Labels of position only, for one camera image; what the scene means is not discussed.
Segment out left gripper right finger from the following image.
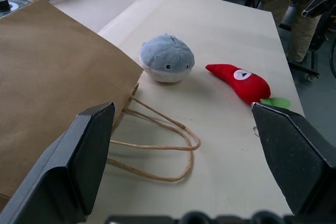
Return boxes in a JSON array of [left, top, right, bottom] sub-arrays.
[[250, 102, 336, 217]]

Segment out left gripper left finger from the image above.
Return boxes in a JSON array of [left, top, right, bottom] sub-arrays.
[[0, 102, 117, 224]]

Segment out red chili plush toy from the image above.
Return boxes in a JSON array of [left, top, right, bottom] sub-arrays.
[[205, 63, 291, 109]]

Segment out brown paper bag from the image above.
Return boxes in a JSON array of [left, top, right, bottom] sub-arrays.
[[0, 0, 202, 201]]

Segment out grey shark plush toy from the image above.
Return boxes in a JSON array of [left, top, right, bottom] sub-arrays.
[[138, 33, 195, 83]]

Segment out bystander person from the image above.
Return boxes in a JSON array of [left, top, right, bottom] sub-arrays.
[[261, 0, 325, 63]]

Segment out round black kettle base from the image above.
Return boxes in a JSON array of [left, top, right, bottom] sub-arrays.
[[0, 0, 32, 18]]

